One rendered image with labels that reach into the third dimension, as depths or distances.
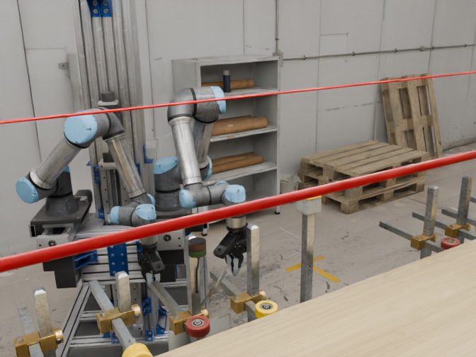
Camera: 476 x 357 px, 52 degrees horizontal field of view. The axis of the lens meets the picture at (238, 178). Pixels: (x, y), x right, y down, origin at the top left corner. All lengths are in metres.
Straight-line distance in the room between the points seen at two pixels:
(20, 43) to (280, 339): 3.08
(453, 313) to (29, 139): 3.27
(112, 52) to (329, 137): 3.86
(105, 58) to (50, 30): 1.78
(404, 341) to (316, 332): 0.27
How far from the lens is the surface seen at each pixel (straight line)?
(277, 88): 4.63
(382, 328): 1.74
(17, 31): 4.06
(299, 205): 1.92
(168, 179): 2.23
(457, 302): 1.96
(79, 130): 1.95
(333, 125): 5.84
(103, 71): 2.36
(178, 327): 1.80
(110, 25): 2.34
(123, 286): 1.65
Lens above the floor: 1.87
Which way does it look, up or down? 18 degrees down
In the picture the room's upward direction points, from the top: 1 degrees counter-clockwise
